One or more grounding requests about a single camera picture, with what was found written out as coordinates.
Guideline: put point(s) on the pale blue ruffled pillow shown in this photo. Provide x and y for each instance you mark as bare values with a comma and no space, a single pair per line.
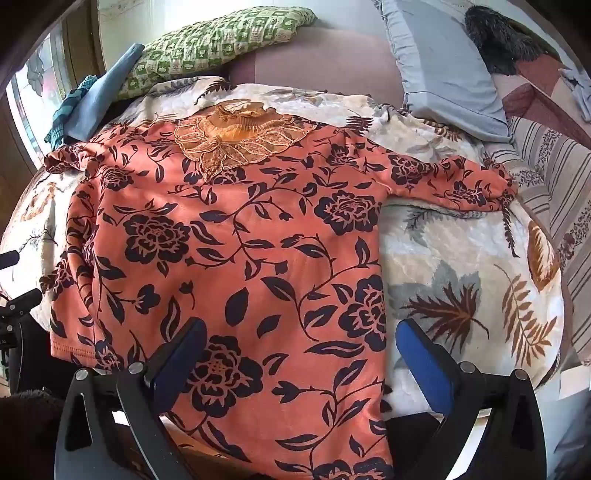
438,69

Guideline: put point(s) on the dark furry cloth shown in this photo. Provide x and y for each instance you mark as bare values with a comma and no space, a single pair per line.
498,41

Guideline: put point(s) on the green checked pillow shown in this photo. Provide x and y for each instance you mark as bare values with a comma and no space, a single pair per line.
207,41

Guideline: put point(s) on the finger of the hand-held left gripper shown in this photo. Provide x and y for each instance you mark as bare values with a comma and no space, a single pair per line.
23,300
9,257

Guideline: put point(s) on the maroon leaf print blanket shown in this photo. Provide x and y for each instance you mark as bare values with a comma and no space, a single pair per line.
540,92

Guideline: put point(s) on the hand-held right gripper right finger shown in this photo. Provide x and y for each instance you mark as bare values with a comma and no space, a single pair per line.
425,364

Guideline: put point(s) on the mauve headboard cushion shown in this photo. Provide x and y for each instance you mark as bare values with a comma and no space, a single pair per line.
323,64

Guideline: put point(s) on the cream leaf print blanket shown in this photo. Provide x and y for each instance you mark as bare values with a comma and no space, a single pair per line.
438,258

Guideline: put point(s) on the teal patterned cloth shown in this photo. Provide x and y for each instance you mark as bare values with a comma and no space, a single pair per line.
60,120

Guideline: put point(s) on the light blue cloth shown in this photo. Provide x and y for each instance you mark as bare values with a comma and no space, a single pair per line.
101,97

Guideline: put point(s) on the small pale blue cloth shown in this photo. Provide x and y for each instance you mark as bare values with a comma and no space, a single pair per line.
577,87

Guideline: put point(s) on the striped floral bedsheet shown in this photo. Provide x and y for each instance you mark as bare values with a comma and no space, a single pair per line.
563,184

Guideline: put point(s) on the orange floral shirt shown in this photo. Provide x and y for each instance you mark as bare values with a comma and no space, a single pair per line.
258,258

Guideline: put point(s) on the window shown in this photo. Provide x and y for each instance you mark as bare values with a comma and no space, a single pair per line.
37,69

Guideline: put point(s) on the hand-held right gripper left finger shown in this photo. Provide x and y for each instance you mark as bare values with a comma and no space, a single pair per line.
181,355

